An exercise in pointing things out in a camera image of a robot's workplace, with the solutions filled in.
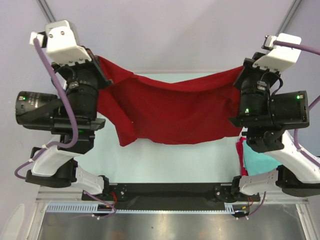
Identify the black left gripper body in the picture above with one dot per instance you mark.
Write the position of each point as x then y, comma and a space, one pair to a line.
82, 79

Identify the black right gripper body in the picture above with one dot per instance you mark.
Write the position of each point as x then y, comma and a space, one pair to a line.
255, 83

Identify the red t shirt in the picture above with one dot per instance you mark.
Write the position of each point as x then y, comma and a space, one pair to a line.
187, 112

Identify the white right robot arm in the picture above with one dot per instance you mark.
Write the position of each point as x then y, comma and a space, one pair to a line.
299, 172

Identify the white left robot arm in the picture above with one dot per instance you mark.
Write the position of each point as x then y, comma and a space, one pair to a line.
71, 118

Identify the light blue folded t shirt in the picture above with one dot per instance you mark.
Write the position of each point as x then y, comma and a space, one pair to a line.
257, 163

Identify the pink folded t shirt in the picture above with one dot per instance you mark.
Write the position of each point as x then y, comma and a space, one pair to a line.
240, 152

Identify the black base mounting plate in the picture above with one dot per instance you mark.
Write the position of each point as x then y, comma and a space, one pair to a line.
191, 196

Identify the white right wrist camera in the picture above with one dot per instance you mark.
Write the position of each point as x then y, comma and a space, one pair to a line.
279, 58

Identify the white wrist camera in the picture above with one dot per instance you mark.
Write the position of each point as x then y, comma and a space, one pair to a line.
60, 39
279, 58

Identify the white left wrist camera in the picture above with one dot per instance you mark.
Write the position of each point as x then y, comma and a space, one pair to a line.
60, 39

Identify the white slotted cable duct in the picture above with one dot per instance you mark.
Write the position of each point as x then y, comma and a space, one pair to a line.
99, 208

